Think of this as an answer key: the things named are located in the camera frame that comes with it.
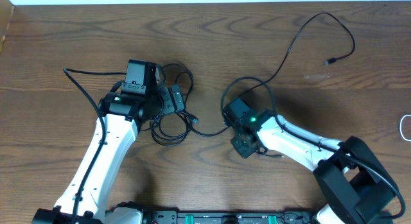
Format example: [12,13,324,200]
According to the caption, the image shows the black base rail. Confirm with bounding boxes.
[105,201,394,224]

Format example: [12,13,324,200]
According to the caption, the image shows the wooden board at left edge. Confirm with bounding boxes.
[0,0,15,50]

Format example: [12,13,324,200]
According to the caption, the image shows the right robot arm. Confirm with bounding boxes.
[222,98,398,223]

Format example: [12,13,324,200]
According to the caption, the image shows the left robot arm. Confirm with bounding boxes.
[32,60,184,223]

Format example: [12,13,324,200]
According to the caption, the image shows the white usb cable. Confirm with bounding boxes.
[399,114,411,142]

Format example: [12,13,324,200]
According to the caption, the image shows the black usb cable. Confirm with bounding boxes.
[139,62,232,147]
[237,12,356,99]

